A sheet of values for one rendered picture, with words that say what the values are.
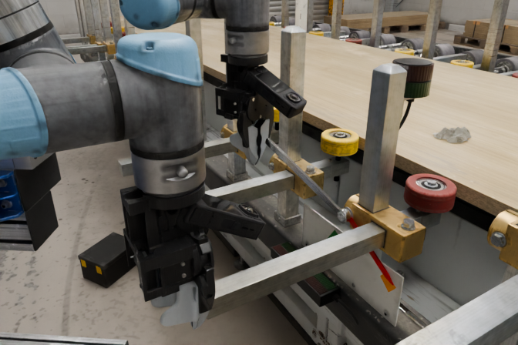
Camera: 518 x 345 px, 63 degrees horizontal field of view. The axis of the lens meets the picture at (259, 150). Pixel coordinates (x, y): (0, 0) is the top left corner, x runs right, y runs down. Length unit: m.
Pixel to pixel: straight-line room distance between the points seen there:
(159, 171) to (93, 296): 1.56
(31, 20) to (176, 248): 0.27
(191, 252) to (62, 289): 1.58
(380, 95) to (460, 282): 0.46
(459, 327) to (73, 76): 0.39
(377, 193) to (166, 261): 0.37
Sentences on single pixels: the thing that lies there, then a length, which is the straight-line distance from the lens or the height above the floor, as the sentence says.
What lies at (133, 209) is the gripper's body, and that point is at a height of 1.02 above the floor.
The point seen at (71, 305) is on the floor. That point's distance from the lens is 1.95.
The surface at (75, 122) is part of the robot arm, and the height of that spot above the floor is 1.12.
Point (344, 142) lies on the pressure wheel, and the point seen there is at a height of 0.90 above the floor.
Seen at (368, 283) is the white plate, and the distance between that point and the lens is 0.78.
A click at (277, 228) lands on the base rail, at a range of 0.97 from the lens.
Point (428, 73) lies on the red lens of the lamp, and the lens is 0.68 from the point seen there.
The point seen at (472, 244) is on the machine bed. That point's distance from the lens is 0.91.
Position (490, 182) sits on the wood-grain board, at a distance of 0.83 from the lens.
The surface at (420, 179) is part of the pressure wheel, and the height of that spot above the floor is 0.90.
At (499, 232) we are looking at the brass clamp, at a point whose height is 0.95.
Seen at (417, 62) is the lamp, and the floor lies 1.11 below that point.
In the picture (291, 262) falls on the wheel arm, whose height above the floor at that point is 0.86.
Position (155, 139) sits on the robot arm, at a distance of 0.41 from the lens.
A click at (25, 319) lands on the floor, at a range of 1.96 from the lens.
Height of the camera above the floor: 1.24
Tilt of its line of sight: 24 degrees down
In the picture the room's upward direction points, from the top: straight up
